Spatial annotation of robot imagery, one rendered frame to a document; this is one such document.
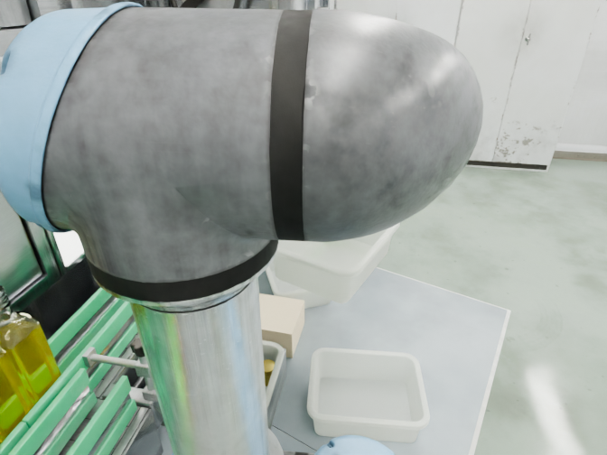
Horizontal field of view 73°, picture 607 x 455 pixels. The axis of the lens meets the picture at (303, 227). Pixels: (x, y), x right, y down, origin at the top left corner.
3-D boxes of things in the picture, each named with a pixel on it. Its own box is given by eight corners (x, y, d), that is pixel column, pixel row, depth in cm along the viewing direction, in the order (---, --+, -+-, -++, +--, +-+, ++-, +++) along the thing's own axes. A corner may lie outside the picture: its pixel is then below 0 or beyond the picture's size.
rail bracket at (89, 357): (103, 377, 74) (84, 326, 68) (190, 393, 71) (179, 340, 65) (92, 392, 72) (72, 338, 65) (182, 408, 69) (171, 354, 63)
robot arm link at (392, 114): (640, 10, 13) (411, 16, 57) (303, 5, 14) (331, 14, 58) (542, 299, 19) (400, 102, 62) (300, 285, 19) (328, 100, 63)
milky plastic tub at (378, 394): (312, 374, 93) (312, 346, 89) (412, 381, 92) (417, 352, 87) (305, 447, 78) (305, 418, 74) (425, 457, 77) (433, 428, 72)
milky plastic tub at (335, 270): (398, 255, 82) (405, 217, 77) (348, 321, 65) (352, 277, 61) (322, 231, 90) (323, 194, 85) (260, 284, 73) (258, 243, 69)
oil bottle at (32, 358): (47, 398, 71) (2, 301, 60) (76, 403, 70) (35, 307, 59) (22, 428, 66) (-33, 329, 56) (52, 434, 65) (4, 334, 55)
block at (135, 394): (121, 404, 77) (112, 379, 74) (167, 413, 76) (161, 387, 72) (109, 422, 74) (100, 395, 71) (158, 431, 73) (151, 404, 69)
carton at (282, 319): (246, 313, 109) (243, 291, 105) (304, 323, 106) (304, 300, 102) (228, 346, 99) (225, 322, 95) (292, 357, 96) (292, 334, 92)
